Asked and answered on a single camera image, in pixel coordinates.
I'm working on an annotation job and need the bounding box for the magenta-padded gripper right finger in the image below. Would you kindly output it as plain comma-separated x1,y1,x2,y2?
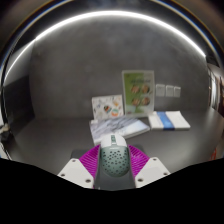
128,143,172,188

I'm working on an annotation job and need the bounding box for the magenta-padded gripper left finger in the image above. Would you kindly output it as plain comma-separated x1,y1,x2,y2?
57,143,102,189

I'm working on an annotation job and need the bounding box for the white and green computer mouse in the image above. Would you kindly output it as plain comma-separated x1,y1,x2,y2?
99,133,131,178

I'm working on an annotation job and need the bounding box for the white book with blue band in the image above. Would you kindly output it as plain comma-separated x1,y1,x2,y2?
147,110,192,131

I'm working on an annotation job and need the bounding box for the grey striped book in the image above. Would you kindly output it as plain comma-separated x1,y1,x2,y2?
88,116,151,146

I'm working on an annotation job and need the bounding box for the white sticker card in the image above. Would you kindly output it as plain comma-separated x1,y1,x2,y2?
91,94,125,121

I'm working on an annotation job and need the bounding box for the green menu sign stand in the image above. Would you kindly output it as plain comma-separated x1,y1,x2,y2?
121,69,156,118

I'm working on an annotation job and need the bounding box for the white ceiling light strip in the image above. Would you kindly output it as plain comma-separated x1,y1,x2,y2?
2,9,208,83

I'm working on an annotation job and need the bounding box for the white wall socket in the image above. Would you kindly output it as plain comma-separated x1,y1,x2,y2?
173,86,182,98
165,84,175,98
155,83,167,98

